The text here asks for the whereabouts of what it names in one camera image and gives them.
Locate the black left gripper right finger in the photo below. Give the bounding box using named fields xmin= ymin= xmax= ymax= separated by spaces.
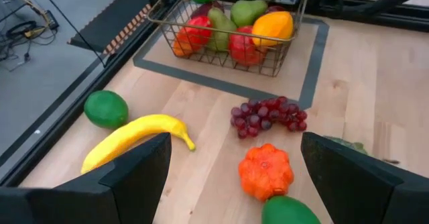
xmin=300 ymin=132 xmax=429 ymax=224

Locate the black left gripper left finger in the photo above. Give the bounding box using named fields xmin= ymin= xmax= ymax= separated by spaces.
xmin=0 ymin=132 xmax=172 ymax=224

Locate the dark red pomegranate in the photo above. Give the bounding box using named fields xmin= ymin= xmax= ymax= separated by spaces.
xmin=264 ymin=4 xmax=288 ymax=14

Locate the yellow orange mango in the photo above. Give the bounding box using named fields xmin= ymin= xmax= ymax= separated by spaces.
xmin=251 ymin=11 xmax=295 ymax=48

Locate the green pear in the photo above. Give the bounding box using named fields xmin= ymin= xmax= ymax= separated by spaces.
xmin=229 ymin=0 xmax=269 ymax=28
xmin=206 ymin=7 xmax=238 ymax=53

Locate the red apple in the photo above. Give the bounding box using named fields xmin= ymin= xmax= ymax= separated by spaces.
xmin=228 ymin=25 xmax=269 ymax=67

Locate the green lime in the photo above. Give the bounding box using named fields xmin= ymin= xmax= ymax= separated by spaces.
xmin=261 ymin=195 xmax=322 ymax=224
xmin=83 ymin=89 xmax=129 ymax=129

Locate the yellow banana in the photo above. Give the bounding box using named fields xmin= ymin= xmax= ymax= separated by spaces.
xmin=80 ymin=113 xmax=196 ymax=175

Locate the dark maroon fruit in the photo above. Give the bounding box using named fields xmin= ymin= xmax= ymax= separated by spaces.
xmin=190 ymin=1 xmax=225 ymax=19

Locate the red bell pepper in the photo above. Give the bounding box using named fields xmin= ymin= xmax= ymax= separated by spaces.
xmin=172 ymin=15 xmax=215 ymax=58

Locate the orange pumpkin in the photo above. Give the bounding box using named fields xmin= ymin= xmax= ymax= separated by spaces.
xmin=238 ymin=143 xmax=295 ymax=203

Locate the green grape bunch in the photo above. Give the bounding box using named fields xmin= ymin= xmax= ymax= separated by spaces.
xmin=323 ymin=135 xmax=369 ymax=156

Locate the purple grape bunch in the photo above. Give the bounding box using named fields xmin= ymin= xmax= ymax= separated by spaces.
xmin=230 ymin=95 xmax=308 ymax=139

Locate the black hazard-striped floor mat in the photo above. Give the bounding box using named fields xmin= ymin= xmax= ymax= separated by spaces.
xmin=68 ymin=0 xmax=175 ymax=56

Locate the wire mesh basket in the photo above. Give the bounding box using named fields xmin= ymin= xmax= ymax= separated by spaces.
xmin=146 ymin=0 xmax=312 ymax=78

